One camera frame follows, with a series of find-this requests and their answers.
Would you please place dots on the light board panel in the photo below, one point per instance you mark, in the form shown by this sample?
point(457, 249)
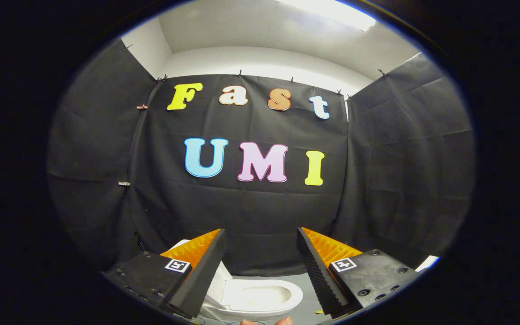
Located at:
point(427, 263)

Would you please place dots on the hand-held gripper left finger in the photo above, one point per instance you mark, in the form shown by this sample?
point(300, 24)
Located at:
point(206, 271)

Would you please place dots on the white toilet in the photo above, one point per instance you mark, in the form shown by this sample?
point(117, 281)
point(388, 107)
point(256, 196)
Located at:
point(260, 296)

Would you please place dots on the row of small black clips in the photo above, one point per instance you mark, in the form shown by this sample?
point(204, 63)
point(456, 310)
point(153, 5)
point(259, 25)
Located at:
point(240, 73)

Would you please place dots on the black backdrop cloth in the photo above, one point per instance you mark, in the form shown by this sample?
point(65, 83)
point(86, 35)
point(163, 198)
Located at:
point(251, 212)

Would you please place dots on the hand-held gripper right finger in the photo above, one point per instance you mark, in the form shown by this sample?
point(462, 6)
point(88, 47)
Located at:
point(316, 271)

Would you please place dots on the white toilet seat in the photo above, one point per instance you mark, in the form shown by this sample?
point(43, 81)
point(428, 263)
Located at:
point(296, 297)

